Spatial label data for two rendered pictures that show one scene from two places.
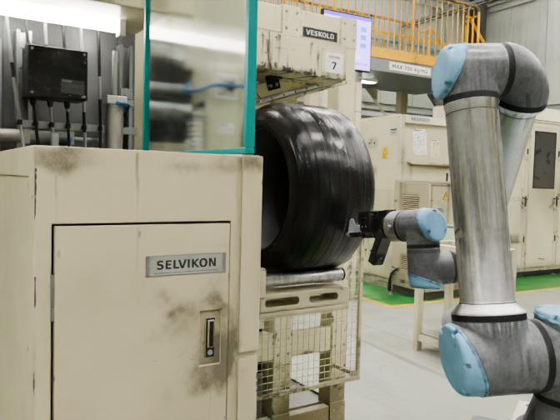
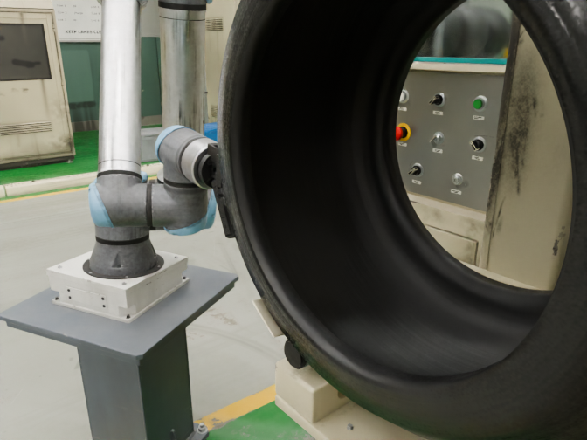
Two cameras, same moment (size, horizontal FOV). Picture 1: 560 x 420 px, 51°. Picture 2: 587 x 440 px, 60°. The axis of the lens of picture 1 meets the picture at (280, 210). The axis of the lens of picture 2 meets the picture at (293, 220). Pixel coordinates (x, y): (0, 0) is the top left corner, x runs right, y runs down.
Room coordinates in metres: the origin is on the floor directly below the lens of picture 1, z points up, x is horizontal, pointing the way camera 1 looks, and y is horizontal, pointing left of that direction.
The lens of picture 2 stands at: (2.64, -0.29, 1.32)
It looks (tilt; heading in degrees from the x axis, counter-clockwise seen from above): 19 degrees down; 173
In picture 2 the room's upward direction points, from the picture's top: straight up
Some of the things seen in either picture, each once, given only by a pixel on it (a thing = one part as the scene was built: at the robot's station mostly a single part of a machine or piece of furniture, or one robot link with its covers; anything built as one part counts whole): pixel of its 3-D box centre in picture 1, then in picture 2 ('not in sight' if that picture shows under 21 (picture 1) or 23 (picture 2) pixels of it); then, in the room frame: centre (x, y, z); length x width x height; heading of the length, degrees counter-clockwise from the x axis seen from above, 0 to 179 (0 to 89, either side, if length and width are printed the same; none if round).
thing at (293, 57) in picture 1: (269, 57); not in sight; (2.38, 0.06, 1.71); 0.61 x 0.25 x 0.15; 123
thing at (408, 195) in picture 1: (440, 237); not in sight; (6.52, -1.80, 0.62); 0.91 x 0.58 x 1.25; 120
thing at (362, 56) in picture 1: (346, 42); not in sight; (5.88, -0.61, 2.60); 0.60 x 0.05 x 0.55; 120
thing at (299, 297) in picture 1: (299, 297); (375, 347); (1.94, -0.07, 0.84); 0.36 x 0.09 x 0.06; 123
